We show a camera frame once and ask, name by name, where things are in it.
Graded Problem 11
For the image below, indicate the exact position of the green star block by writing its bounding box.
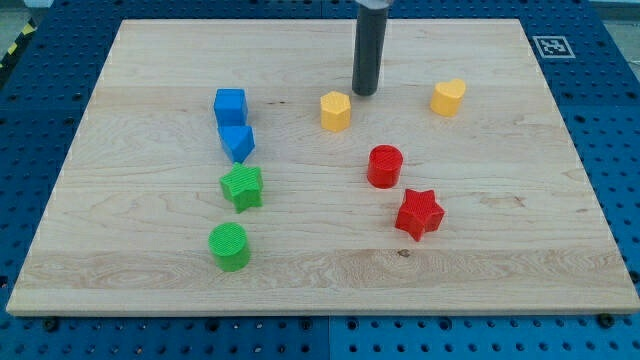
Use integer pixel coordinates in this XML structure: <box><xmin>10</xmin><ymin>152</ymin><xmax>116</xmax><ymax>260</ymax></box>
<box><xmin>219</xmin><ymin>163</ymin><xmax>263</xmax><ymax>213</ymax></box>

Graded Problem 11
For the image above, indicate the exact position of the red cylinder block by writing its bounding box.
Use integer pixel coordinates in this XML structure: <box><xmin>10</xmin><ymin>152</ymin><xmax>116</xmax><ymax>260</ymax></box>
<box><xmin>367</xmin><ymin>144</ymin><xmax>404</xmax><ymax>189</ymax></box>

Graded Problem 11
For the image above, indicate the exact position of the blue cube block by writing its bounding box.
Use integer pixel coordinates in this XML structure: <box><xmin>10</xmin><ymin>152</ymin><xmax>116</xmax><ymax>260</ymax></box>
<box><xmin>213</xmin><ymin>88</ymin><xmax>248</xmax><ymax>127</ymax></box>

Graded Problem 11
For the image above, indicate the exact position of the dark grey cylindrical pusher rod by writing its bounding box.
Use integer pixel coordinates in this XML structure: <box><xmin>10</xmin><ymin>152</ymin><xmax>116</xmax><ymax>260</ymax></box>
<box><xmin>352</xmin><ymin>4</ymin><xmax>388</xmax><ymax>96</ymax></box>

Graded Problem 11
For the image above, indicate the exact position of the yellow heart block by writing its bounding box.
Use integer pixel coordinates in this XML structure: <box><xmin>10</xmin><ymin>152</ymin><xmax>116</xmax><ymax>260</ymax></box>
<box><xmin>430</xmin><ymin>78</ymin><xmax>466</xmax><ymax>117</ymax></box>

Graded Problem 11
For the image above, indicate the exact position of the yellow hexagon block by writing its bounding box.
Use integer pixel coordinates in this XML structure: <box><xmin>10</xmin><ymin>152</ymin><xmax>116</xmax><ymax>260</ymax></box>
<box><xmin>320</xmin><ymin>91</ymin><xmax>351</xmax><ymax>132</ymax></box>

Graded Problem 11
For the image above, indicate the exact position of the white fiducial marker tag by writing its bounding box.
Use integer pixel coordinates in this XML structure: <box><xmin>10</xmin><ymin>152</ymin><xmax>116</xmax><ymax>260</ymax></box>
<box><xmin>533</xmin><ymin>35</ymin><xmax>575</xmax><ymax>59</ymax></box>

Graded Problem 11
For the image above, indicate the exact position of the blue triangle block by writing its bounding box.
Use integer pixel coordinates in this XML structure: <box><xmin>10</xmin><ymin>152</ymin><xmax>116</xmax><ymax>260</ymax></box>
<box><xmin>218</xmin><ymin>125</ymin><xmax>255</xmax><ymax>163</ymax></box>

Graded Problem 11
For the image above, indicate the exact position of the wooden board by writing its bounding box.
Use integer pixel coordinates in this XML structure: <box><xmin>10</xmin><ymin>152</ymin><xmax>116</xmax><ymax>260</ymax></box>
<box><xmin>7</xmin><ymin>19</ymin><xmax>639</xmax><ymax>317</ymax></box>

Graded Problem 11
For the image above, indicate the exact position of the red star block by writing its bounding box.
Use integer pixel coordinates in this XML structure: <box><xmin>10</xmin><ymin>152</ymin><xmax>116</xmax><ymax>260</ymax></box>
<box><xmin>395</xmin><ymin>189</ymin><xmax>446</xmax><ymax>242</ymax></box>

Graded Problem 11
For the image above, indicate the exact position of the silver rod mount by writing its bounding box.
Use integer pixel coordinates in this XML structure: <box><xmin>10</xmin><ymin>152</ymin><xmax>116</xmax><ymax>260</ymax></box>
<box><xmin>355</xmin><ymin>0</ymin><xmax>392</xmax><ymax>9</ymax></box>

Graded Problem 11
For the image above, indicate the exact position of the green cylinder block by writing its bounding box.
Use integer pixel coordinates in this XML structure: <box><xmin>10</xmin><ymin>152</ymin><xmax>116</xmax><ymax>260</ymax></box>
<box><xmin>208</xmin><ymin>222</ymin><xmax>251</xmax><ymax>272</ymax></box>

